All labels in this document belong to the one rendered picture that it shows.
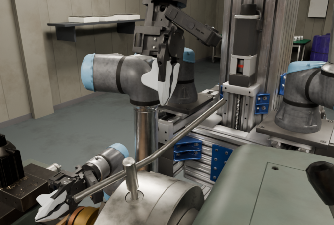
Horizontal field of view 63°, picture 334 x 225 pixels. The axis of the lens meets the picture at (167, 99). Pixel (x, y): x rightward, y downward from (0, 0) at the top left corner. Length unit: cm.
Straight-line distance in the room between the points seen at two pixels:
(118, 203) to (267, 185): 28
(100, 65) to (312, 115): 71
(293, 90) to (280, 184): 49
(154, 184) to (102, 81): 37
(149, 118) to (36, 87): 357
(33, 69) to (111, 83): 347
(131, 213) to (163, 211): 6
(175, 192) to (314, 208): 24
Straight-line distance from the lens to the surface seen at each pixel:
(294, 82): 100
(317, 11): 783
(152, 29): 54
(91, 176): 84
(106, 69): 81
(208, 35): 50
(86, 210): 71
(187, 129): 53
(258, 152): 66
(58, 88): 461
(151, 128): 83
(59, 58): 456
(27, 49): 418
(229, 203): 50
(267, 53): 120
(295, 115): 102
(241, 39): 113
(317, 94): 94
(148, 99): 78
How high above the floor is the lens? 157
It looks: 19 degrees down
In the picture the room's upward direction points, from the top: straight up
